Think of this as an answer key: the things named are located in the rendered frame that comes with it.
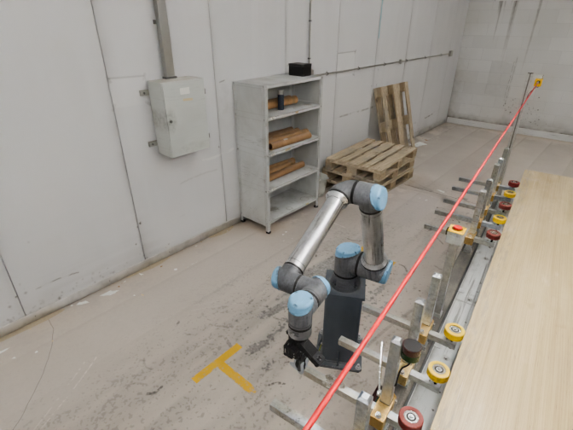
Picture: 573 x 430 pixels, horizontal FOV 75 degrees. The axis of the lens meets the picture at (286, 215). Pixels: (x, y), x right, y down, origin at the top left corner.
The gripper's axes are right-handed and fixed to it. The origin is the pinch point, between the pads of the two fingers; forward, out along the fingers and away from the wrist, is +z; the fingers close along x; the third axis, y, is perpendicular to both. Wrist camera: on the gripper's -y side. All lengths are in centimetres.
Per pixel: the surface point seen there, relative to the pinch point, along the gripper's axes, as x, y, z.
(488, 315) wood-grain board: -68, -55, -7
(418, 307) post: -27, -33, -30
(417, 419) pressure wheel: -0.3, -44.5, -7.8
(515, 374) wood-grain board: -39, -69, -7
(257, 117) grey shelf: -191, 175, -43
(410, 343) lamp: -4, -37, -34
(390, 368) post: -2.2, -32.5, -21.7
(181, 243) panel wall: -115, 217, 75
